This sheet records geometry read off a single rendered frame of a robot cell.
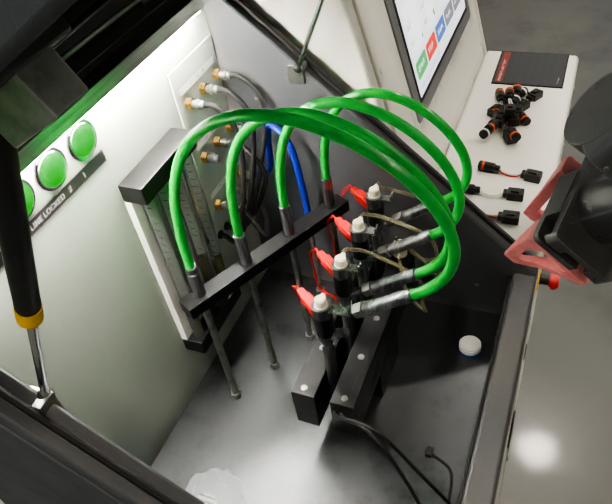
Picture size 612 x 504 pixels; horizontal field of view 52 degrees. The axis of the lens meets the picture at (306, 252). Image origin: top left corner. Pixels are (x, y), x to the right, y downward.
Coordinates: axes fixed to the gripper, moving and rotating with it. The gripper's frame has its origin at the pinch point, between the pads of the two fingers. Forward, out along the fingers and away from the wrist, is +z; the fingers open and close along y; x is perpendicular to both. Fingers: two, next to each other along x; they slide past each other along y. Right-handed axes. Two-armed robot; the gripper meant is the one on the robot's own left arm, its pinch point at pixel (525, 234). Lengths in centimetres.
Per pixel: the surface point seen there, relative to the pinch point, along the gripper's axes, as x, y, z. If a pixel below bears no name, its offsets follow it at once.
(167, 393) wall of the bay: -9, 24, 64
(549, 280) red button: 40, -33, 51
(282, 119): -23.8, -0.3, 11.8
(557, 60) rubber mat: 25, -89, 60
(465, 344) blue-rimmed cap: 28, -9, 49
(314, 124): -21.0, -1.0, 9.9
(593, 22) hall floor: 104, -290, 197
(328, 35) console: -24, -30, 35
